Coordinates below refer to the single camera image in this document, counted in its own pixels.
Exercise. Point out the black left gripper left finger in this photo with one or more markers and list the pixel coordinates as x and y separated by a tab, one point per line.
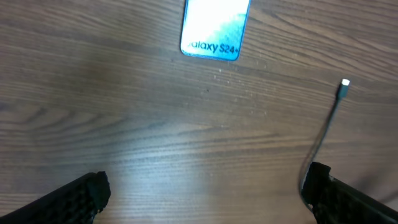
77	202

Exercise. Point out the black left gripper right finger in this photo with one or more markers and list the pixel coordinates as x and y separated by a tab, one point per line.
333	202

